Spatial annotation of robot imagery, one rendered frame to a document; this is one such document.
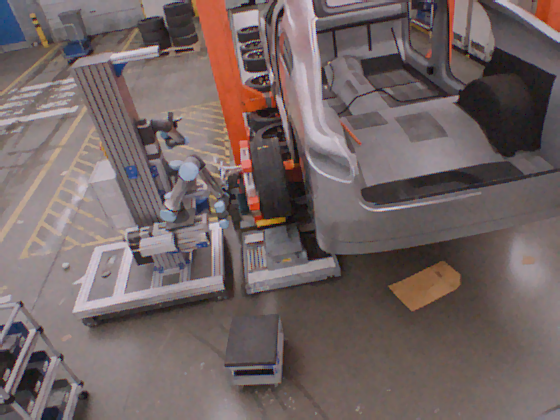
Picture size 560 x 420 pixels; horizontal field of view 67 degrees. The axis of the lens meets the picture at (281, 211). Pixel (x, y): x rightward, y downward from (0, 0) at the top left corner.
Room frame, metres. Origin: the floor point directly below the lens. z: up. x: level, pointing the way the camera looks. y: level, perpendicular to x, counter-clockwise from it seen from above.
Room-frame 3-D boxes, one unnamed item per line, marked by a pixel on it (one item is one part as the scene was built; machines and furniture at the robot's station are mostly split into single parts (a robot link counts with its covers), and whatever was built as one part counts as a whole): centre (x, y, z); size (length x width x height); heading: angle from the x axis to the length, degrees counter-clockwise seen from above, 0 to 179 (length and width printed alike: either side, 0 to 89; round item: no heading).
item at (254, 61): (8.05, -0.12, 0.39); 0.66 x 0.66 x 0.24
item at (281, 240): (3.03, 0.04, 0.32); 0.40 x 0.30 x 0.28; 1
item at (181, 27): (11.57, 1.98, 0.55); 1.40 x 0.80 x 1.09; 90
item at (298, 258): (3.00, 0.04, 0.13); 0.50 x 0.36 x 0.10; 1
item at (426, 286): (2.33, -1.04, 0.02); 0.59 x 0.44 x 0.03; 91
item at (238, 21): (10.44, -0.05, 0.20); 6.82 x 0.86 x 0.39; 1
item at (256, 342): (1.87, 0.35, 0.17); 0.43 x 0.36 x 0.34; 171
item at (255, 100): (5.44, -0.04, 0.69); 0.52 x 0.17 x 0.35; 91
